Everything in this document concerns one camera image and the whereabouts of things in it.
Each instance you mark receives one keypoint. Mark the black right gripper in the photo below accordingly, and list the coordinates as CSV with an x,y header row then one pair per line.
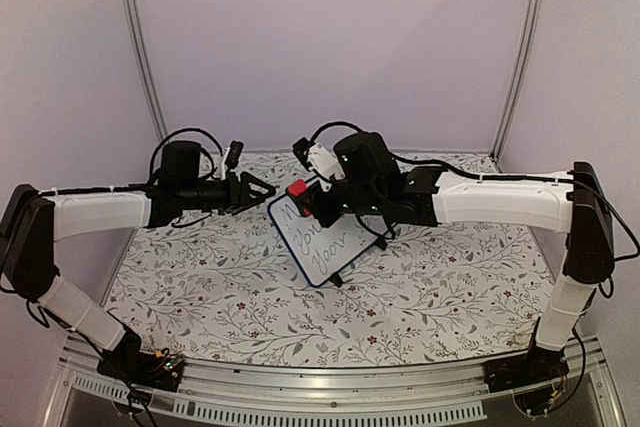
x,y
315,204

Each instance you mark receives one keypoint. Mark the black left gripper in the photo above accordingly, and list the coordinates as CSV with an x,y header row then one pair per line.
x,y
234,193

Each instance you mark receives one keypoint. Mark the red whiteboard eraser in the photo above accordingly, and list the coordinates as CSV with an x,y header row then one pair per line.
x,y
298,193

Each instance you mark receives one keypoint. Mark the blue-framed whiteboard with writing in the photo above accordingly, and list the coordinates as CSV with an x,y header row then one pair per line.
x,y
317,251

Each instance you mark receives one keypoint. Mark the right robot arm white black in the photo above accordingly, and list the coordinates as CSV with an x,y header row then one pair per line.
x,y
567,202

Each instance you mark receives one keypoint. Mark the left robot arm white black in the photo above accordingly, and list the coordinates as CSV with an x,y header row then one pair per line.
x,y
39,228

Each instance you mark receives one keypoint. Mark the black whiteboard stand foot right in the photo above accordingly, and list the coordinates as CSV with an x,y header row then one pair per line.
x,y
381,243

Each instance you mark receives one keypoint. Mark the black whiteboard stand foot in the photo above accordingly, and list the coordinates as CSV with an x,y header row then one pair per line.
x,y
381,243
336,280

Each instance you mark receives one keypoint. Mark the black whiteboard stand foot left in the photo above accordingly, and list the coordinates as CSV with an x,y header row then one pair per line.
x,y
336,280

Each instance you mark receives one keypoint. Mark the floral patterned table mat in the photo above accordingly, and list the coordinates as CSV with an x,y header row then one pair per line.
x,y
225,288

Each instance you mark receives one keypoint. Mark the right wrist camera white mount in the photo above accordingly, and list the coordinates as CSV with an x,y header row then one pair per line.
x,y
316,158

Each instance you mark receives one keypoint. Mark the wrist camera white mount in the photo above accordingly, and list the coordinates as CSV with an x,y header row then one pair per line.
x,y
229,159
316,158

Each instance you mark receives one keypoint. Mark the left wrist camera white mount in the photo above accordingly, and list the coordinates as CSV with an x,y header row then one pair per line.
x,y
229,159

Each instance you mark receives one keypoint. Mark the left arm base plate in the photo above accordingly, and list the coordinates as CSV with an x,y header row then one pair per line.
x,y
161,370

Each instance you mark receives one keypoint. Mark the aluminium front rail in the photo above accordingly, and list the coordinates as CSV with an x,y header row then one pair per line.
x,y
438,394

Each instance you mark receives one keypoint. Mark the left aluminium frame post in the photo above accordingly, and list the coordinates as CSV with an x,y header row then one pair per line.
x,y
135,27

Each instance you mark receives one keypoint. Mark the aluminium frame post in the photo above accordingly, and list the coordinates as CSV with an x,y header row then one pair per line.
x,y
518,76
135,27

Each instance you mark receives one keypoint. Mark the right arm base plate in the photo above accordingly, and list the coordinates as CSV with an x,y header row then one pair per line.
x,y
536,365

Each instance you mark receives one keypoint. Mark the right aluminium frame post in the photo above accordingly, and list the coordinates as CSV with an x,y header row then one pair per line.
x,y
518,76

